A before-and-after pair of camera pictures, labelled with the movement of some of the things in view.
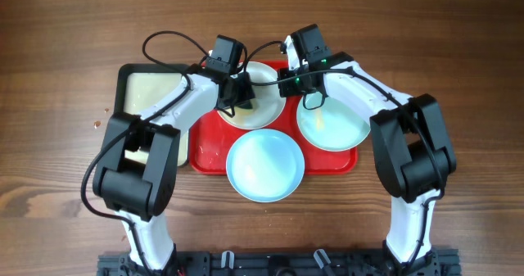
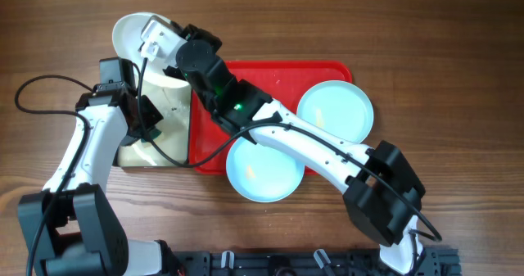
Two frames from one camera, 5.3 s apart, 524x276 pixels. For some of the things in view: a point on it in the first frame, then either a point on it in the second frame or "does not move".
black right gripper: (285, 90) -> (192, 32)
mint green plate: (331, 127) does not move
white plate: (267, 106) -> (127, 33)
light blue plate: (265, 165) does not move
